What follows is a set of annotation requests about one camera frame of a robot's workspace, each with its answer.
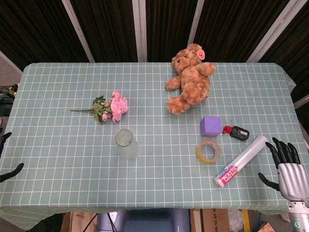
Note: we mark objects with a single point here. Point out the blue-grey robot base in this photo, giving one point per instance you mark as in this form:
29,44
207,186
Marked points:
149,221

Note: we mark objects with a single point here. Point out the plastic food wrap roll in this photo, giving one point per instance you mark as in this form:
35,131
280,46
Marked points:
243,159

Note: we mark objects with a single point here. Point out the purple foam cube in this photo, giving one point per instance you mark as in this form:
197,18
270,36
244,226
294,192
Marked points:
210,126

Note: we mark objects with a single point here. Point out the light wooden plank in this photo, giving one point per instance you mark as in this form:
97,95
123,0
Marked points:
195,221

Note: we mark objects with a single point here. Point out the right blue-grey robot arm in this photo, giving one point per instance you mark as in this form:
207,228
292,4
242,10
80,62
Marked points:
299,215

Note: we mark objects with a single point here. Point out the small black bottle red cap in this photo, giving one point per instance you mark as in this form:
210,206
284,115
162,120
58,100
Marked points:
239,133

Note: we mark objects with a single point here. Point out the clear glass cup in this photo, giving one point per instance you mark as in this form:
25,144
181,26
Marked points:
128,147

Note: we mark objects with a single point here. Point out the brown cardboard box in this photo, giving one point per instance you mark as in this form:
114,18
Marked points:
214,221

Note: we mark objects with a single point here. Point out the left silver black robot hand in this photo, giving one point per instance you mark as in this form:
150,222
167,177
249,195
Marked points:
6,139

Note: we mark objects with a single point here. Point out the brown teddy bear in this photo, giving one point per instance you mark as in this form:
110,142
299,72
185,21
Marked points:
193,82

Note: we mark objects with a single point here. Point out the light wooden panel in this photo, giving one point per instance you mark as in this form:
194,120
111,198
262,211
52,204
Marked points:
77,222

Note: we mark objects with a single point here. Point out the yellowish adhesive tape roll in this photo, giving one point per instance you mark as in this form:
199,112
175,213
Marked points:
201,155

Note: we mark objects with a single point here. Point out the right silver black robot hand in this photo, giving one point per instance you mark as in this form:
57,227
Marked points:
293,180

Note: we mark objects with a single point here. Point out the grey aluminium frame post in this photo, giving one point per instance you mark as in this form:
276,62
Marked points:
195,24
78,30
140,29
272,29

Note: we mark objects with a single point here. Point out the green grid-patterned table mat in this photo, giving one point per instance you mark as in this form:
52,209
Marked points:
72,169

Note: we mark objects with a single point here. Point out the pink rose bouquet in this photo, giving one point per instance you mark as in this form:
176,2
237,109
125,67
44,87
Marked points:
118,106

